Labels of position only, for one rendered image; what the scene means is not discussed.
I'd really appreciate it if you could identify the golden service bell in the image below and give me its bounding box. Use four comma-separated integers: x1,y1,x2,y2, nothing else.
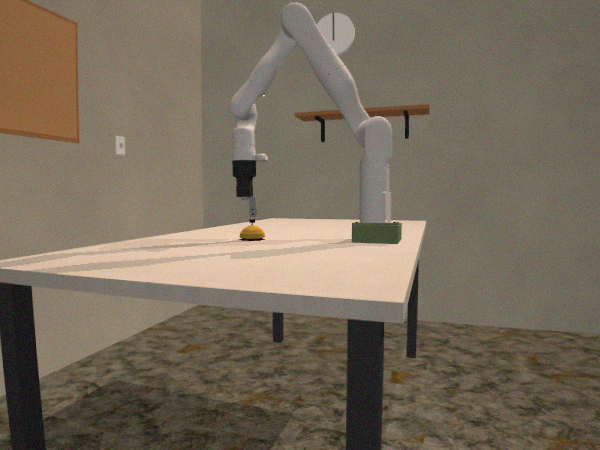
239,219,265,241

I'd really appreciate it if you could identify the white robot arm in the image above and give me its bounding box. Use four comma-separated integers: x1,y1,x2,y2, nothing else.
229,3,392,223

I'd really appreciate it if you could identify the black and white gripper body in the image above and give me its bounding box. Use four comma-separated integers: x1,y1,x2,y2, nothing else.
232,145,268,197

